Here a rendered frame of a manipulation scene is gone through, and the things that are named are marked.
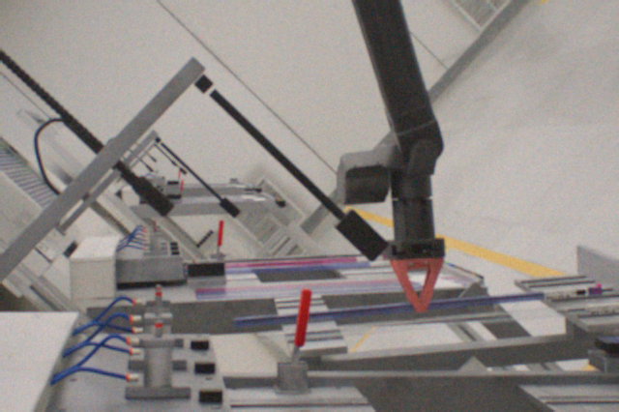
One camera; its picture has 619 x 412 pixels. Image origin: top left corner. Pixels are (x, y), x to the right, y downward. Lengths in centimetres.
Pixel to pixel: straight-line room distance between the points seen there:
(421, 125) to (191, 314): 68
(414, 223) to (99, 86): 718
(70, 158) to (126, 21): 329
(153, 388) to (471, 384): 47
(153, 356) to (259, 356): 474
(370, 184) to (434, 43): 741
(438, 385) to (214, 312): 80
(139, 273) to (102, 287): 15
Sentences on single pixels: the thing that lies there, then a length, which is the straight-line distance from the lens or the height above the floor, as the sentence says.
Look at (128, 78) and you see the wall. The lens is 859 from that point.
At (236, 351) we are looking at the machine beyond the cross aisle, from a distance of 559.
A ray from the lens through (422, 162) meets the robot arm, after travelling 146.
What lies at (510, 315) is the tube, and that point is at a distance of 145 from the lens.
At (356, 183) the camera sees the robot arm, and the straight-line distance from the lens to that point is 148.
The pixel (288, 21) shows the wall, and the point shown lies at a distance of 869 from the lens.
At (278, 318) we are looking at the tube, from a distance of 151.
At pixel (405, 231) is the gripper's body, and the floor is 100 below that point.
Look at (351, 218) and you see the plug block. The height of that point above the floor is 116.
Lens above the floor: 132
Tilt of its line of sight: 8 degrees down
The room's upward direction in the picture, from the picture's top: 46 degrees counter-clockwise
